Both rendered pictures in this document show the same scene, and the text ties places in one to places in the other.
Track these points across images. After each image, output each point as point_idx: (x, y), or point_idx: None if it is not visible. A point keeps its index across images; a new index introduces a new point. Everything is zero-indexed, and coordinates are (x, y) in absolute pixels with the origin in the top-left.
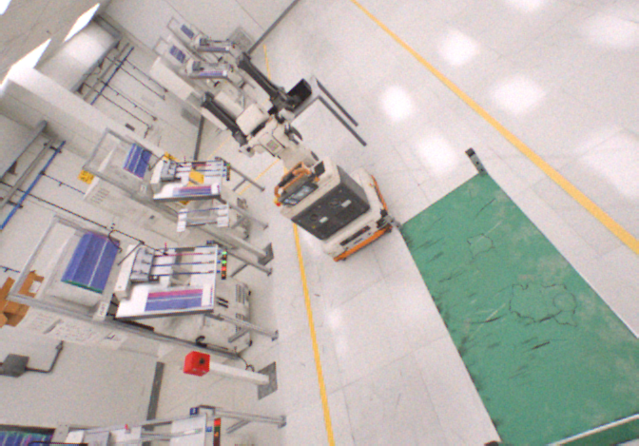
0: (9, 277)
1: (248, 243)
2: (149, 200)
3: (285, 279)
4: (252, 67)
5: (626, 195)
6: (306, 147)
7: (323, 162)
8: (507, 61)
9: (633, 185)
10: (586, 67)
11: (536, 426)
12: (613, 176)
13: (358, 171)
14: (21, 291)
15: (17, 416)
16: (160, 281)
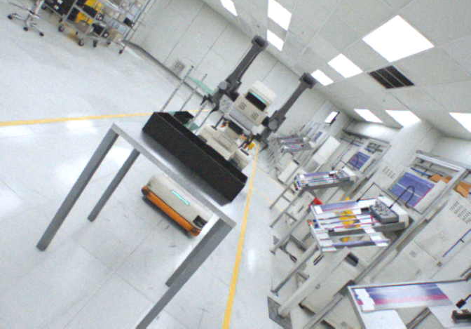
0: (469, 186)
1: (298, 292)
2: (462, 272)
3: (256, 264)
4: None
5: (111, 108)
6: (212, 137)
7: (209, 125)
8: None
9: (106, 105)
10: (24, 79)
11: None
12: (103, 106)
13: (162, 173)
14: (442, 180)
15: (456, 264)
16: (359, 211)
